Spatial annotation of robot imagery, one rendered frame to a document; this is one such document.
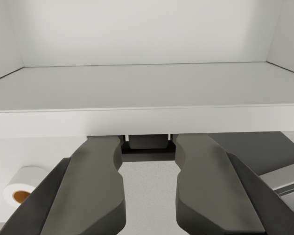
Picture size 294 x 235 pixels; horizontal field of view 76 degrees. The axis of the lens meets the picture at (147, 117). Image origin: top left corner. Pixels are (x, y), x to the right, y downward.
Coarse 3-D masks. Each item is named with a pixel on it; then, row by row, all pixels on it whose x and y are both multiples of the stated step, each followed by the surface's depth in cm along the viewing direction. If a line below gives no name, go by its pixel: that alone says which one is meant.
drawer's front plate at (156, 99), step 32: (160, 64) 18; (192, 64) 18; (224, 64) 17; (256, 64) 17; (0, 96) 12; (32, 96) 12; (64, 96) 11; (96, 96) 11; (128, 96) 11; (160, 96) 11; (192, 96) 11; (224, 96) 11; (256, 96) 11; (288, 96) 11; (0, 128) 10; (32, 128) 10; (64, 128) 10; (96, 128) 10; (128, 128) 10; (160, 128) 10; (192, 128) 11; (224, 128) 11; (256, 128) 11; (288, 128) 11
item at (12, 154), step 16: (0, 144) 31; (16, 144) 31; (32, 144) 31; (48, 144) 32; (64, 144) 32; (80, 144) 32; (0, 160) 33; (16, 160) 33; (32, 160) 33; (48, 160) 33; (0, 176) 35; (0, 192) 37; (0, 208) 39; (16, 208) 40
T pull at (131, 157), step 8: (128, 136) 13; (136, 136) 13; (144, 136) 13; (152, 136) 13; (160, 136) 13; (128, 144) 14; (136, 144) 13; (144, 144) 13; (152, 144) 13; (160, 144) 13; (168, 144) 14; (128, 152) 13; (136, 152) 13; (144, 152) 13; (152, 152) 13; (160, 152) 13; (168, 152) 13; (128, 160) 14; (136, 160) 14; (144, 160) 14; (152, 160) 14; (160, 160) 14; (168, 160) 14
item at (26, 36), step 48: (0, 0) 15; (48, 0) 15; (96, 0) 15; (144, 0) 15; (192, 0) 15; (240, 0) 15; (288, 0) 15; (0, 48) 15; (48, 48) 17; (96, 48) 17; (144, 48) 17; (192, 48) 17; (240, 48) 17; (288, 48) 15
